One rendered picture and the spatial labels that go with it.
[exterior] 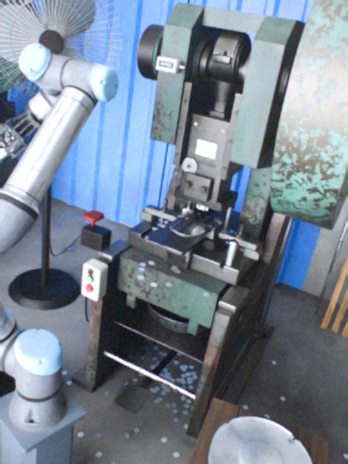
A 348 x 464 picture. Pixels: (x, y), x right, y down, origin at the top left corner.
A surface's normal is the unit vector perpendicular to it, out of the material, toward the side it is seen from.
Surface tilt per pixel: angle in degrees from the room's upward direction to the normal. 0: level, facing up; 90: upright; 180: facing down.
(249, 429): 0
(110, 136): 90
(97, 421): 0
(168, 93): 90
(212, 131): 90
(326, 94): 88
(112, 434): 0
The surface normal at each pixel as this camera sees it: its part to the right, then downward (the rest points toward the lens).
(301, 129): -0.47, 0.48
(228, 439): 0.15, -0.89
